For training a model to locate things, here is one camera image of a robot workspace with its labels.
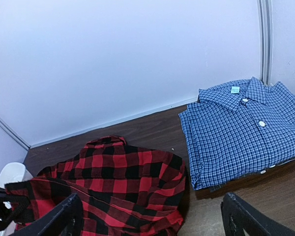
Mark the right aluminium corner post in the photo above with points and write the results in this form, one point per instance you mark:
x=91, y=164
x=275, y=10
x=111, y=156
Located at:
x=266, y=39

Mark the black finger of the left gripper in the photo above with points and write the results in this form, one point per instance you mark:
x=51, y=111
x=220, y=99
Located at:
x=7, y=215

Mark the white plastic bin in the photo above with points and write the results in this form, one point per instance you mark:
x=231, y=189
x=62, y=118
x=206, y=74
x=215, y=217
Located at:
x=13, y=172

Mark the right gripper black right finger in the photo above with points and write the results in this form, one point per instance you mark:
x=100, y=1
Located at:
x=241, y=219

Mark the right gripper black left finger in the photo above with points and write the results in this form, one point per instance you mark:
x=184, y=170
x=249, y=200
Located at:
x=66, y=219

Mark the blue checked folded shirt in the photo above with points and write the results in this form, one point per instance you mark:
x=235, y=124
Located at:
x=237, y=129

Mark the red black plaid shirt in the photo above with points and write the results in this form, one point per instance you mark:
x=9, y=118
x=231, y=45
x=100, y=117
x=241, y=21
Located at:
x=125, y=190

